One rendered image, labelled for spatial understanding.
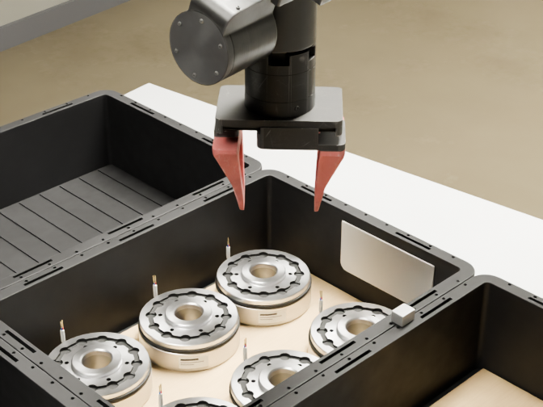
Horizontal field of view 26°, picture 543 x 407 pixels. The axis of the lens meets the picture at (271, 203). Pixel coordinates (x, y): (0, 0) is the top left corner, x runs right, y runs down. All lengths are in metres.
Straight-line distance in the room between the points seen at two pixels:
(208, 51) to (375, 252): 0.44
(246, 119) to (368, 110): 2.70
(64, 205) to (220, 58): 0.66
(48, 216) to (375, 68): 2.57
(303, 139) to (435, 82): 2.91
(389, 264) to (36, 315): 0.36
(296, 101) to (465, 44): 3.23
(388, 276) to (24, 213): 0.48
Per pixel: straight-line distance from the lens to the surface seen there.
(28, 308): 1.16
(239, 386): 1.12
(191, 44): 0.87
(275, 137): 0.94
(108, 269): 1.21
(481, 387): 1.18
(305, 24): 0.91
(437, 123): 3.57
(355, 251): 1.26
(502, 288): 1.15
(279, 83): 0.93
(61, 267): 1.18
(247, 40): 0.86
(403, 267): 1.22
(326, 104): 0.96
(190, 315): 1.23
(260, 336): 1.23
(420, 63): 3.98
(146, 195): 1.49
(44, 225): 1.44
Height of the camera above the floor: 1.56
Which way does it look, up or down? 30 degrees down
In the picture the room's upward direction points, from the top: straight up
